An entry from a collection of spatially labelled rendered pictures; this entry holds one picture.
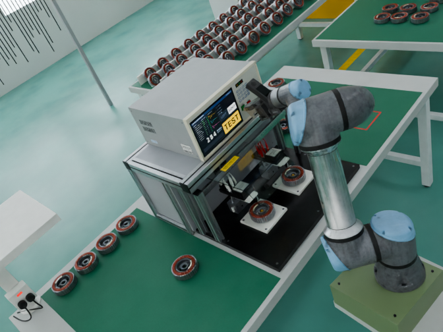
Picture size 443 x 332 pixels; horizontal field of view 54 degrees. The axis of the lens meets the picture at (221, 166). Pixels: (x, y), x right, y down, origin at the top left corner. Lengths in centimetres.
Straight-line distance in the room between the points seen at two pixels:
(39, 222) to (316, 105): 111
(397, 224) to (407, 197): 160
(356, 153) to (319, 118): 98
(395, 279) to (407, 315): 10
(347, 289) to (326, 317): 97
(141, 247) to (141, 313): 37
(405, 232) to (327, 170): 29
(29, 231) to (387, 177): 224
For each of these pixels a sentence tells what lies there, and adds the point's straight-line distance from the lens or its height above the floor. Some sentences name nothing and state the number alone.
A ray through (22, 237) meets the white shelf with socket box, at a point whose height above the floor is 121.
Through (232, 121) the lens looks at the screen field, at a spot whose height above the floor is 117.
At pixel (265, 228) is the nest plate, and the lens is 183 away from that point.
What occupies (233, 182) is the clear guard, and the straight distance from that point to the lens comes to 164.
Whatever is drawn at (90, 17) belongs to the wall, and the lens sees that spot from 856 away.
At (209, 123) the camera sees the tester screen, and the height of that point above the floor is 124.
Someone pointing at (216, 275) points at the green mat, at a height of 75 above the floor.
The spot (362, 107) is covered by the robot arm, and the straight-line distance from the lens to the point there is 118.
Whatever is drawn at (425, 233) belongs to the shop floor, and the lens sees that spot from 274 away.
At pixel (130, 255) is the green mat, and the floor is 75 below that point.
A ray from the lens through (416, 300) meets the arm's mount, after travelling 145.
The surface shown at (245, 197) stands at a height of 89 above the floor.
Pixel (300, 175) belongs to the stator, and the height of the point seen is 82.
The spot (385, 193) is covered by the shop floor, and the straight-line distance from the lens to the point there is 298.
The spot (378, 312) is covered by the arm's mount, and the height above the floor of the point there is 86.
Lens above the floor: 208
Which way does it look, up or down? 35 degrees down
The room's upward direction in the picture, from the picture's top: 23 degrees counter-clockwise
